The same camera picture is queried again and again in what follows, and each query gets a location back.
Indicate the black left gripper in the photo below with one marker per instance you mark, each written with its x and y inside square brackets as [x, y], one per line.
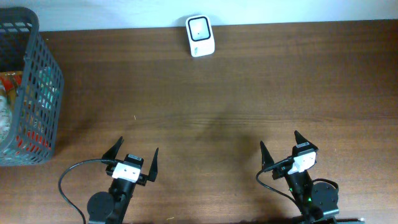
[111, 154]

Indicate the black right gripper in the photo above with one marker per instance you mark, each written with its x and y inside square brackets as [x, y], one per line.
[267, 160]

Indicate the cream snack bag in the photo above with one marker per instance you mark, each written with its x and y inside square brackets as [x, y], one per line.
[6, 115]

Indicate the teal tissue packet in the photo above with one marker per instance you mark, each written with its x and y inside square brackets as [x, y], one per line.
[47, 88]

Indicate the orange spaghetti packet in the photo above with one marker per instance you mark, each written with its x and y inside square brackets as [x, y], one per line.
[11, 80]

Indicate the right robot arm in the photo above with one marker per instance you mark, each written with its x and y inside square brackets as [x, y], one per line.
[316, 199]

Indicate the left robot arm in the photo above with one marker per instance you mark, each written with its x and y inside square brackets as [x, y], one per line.
[111, 206]

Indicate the white barcode scanner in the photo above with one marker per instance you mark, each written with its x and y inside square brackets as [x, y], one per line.
[200, 35]

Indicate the dark grey plastic basket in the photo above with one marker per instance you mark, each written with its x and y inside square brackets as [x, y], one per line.
[32, 136]

